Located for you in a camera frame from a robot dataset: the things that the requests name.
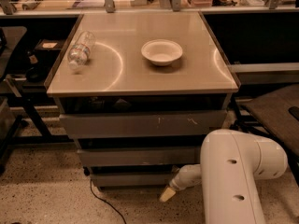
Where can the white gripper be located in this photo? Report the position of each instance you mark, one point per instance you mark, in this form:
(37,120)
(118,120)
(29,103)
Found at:
(179,181)

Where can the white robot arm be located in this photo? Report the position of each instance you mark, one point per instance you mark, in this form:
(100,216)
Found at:
(230,164)

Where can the grey bottom drawer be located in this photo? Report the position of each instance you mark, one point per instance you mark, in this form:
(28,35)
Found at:
(131,179)

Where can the clear plastic bottle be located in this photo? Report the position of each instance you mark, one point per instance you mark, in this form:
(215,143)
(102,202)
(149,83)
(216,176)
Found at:
(80,52)

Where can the black box with label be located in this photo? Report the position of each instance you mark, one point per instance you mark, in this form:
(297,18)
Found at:
(48,49)

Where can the grey top drawer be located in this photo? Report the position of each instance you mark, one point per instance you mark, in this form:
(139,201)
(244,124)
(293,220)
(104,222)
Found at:
(145,124)

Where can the black office chair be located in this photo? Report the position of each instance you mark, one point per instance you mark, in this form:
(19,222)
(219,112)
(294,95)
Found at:
(273,115)

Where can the grey drawer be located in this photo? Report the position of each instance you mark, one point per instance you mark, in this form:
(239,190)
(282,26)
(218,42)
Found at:
(138,156)
(131,179)
(145,124)

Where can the grey middle drawer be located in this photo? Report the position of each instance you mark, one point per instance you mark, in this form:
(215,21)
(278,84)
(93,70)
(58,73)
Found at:
(138,156)

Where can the white bowl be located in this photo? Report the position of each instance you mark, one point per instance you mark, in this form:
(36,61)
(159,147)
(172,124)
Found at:
(161,52)

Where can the grey drawer cabinet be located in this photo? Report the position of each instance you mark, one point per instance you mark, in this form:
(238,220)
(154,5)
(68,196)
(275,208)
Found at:
(118,79)

